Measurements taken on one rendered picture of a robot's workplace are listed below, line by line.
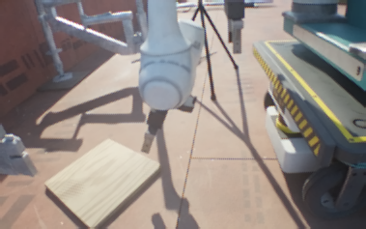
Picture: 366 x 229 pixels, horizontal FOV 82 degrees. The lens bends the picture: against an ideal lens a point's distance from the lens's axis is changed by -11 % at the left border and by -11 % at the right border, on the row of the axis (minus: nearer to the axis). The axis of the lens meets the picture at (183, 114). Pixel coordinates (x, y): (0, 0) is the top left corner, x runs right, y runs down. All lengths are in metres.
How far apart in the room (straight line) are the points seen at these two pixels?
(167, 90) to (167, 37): 0.10
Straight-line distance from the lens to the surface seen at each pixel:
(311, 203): 0.65
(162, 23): 0.44
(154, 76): 0.41
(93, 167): 0.91
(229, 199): 0.73
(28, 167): 0.76
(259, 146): 0.91
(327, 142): 0.44
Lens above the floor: 0.57
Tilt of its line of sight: 31 degrees down
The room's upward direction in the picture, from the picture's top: 7 degrees counter-clockwise
